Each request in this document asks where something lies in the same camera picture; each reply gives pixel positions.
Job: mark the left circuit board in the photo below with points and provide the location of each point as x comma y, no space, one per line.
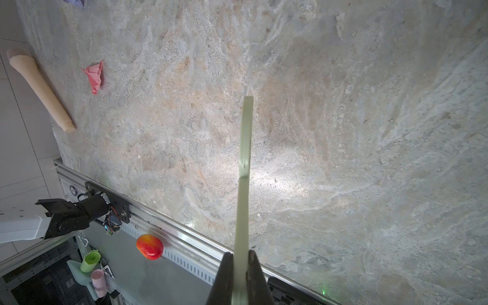
111,224

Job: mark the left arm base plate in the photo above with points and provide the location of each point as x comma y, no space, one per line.
119,205

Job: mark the beige rolling pin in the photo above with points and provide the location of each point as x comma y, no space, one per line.
28,68

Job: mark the aluminium front rail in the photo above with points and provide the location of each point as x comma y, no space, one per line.
192,251

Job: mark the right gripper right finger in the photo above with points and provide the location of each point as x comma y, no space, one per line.
258,291

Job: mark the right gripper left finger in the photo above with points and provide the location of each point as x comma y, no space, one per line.
222,289

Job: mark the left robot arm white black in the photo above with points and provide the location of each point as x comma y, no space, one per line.
51,218

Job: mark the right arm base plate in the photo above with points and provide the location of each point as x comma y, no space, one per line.
285,294

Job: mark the pink paper scrap left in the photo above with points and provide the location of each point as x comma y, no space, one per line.
95,77

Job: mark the green hand brush white bristles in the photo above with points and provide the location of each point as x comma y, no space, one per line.
241,249

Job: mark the purple paper scrap near bin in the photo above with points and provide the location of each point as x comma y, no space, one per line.
78,3

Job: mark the red yellow mango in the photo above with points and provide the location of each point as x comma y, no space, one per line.
150,247

